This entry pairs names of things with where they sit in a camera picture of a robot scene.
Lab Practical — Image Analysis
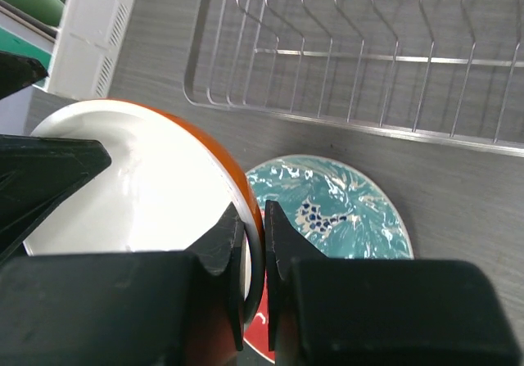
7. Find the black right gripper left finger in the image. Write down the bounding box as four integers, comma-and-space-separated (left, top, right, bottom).
1, 206, 245, 365

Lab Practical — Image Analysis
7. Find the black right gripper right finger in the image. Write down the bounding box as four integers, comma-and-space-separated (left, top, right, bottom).
264, 201, 523, 365

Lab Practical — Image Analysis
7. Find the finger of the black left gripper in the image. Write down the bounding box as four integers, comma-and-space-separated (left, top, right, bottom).
1, 134, 111, 260
0, 51, 48, 100

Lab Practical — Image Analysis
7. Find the red and teal floral plate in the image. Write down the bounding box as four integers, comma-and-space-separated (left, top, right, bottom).
242, 153, 414, 364

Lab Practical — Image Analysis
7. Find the orange bowl white inside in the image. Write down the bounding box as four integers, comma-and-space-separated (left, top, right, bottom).
22, 97, 265, 334

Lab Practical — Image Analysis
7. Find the white file organizer rack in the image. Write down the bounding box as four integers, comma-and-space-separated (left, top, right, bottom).
43, 0, 135, 101

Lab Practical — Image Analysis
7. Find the teal folder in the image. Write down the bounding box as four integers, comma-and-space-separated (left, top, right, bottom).
1, 28, 54, 71

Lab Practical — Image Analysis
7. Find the steel wire dish rack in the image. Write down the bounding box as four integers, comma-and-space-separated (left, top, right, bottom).
183, 0, 523, 156

